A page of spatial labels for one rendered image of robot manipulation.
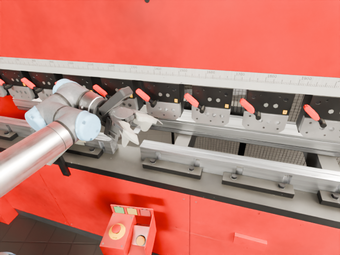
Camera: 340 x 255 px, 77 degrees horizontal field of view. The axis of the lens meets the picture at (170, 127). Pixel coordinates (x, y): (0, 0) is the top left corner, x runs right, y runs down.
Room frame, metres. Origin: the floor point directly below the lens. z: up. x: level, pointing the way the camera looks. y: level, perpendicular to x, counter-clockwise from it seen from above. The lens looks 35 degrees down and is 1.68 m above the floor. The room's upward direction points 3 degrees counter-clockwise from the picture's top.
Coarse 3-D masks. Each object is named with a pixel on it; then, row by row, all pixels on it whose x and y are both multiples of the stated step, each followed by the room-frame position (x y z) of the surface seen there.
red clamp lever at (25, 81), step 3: (24, 78) 0.99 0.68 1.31; (24, 81) 0.98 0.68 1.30; (27, 81) 0.98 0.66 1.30; (27, 84) 0.97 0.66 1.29; (30, 84) 0.97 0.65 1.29; (33, 84) 0.98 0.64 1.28; (30, 87) 0.97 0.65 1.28; (33, 87) 0.97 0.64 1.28; (36, 90) 0.96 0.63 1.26; (39, 90) 0.97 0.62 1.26; (36, 93) 0.95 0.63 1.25
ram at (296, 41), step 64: (0, 0) 1.01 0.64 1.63; (64, 0) 0.90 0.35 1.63; (128, 0) 0.82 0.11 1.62; (192, 0) 0.75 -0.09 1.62; (256, 0) 0.69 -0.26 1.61; (320, 0) 0.63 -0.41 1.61; (0, 64) 1.07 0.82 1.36; (128, 64) 0.83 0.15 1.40; (192, 64) 0.75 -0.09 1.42; (256, 64) 0.67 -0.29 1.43; (320, 64) 0.61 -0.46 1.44
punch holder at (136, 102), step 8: (104, 80) 0.87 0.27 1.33; (112, 80) 0.86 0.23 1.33; (120, 80) 0.84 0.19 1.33; (128, 80) 0.83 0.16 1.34; (136, 80) 0.86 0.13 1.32; (104, 88) 0.87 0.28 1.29; (112, 88) 0.86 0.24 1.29; (120, 88) 0.85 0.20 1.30; (136, 88) 0.85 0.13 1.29; (136, 96) 0.84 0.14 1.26; (120, 104) 0.85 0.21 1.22; (128, 104) 0.84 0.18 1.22; (136, 104) 0.83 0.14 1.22
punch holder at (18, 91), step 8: (0, 72) 1.08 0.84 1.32; (8, 72) 1.06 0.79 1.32; (16, 72) 1.04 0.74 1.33; (24, 72) 1.05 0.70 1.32; (8, 80) 1.07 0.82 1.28; (16, 80) 1.05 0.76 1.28; (16, 88) 1.05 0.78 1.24; (24, 88) 1.03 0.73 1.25; (16, 96) 1.06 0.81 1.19; (24, 96) 1.04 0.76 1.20; (32, 96) 1.03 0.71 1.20
